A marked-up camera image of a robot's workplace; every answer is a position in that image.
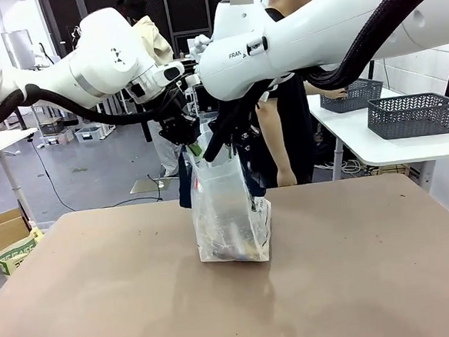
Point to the green and white carton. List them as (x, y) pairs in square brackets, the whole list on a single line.
[(16, 254)]

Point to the grey wall panel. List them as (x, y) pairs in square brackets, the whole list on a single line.
[(17, 48)]

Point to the dark plastic storage bin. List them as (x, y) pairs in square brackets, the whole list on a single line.
[(51, 126)]

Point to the person in black t-shirt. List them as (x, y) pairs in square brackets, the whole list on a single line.
[(291, 125)]

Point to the person's right hand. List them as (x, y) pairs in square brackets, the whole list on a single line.
[(287, 179)]

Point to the white side table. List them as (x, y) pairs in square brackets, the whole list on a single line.
[(392, 149)]

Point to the person's left forearm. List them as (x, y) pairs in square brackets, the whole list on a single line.
[(319, 89)]

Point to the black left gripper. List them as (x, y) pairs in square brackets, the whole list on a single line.
[(177, 129)]

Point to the mannequin with beige jacket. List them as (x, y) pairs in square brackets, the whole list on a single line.
[(157, 38)]

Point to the person's left hand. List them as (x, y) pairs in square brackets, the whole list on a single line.
[(339, 93)]

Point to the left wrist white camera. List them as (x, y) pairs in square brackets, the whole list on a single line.
[(192, 80)]

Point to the brown cardboard box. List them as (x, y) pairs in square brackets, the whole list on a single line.
[(1, 230)]

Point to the person's right forearm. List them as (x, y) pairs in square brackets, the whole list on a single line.
[(281, 157)]

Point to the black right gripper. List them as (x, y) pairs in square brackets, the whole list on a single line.
[(245, 134)]

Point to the grey plastic lattice basket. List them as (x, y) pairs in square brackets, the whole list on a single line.
[(358, 97), (413, 116)]

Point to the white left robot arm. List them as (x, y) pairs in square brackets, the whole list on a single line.
[(86, 66)]

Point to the white plastic storage bin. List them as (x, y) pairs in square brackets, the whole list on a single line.
[(89, 134)]

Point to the metal floor plate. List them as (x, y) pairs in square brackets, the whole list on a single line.
[(145, 186)]

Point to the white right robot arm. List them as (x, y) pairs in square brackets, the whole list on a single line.
[(315, 27)]

